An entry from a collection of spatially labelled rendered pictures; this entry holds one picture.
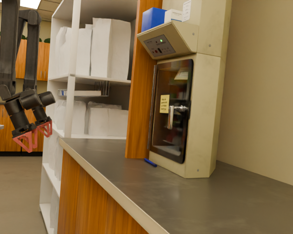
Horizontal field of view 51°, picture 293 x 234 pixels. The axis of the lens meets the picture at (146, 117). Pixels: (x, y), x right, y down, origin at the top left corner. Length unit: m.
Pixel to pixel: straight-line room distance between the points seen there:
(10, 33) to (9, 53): 0.07
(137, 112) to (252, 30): 0.68
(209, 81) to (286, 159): 0.47
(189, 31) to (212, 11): 0.13
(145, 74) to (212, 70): 0.39
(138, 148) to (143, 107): 0.20
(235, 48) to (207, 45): 0.50
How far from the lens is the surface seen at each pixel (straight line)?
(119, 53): 2.50
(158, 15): 1.32
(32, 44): 1.70
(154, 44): 1.32
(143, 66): 1.46
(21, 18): 1.72
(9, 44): 1.27
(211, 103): 1.20
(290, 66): 1.41
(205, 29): 1.20
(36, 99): 1.23
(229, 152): 1.63
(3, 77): 1.25
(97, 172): 1.18
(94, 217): 1.33
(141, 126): 1.46
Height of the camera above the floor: 1.22
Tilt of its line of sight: 3 degrees down
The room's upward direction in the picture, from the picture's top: 5 degrees clockwise
